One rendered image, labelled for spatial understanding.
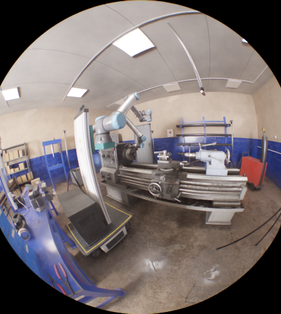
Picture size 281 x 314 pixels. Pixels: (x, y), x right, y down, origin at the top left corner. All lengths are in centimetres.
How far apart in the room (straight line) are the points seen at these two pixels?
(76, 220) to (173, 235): 130
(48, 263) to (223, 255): 173
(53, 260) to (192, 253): 142
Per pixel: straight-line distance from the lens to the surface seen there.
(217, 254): 165
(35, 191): 115
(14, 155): 458
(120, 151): 197
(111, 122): 85
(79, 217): 102
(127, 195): 209
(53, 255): 76
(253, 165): 328
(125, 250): 154
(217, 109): 479
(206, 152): 148
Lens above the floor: 139
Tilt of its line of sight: 11 degrees down
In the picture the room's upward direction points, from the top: 5 degrees counter-clockwise
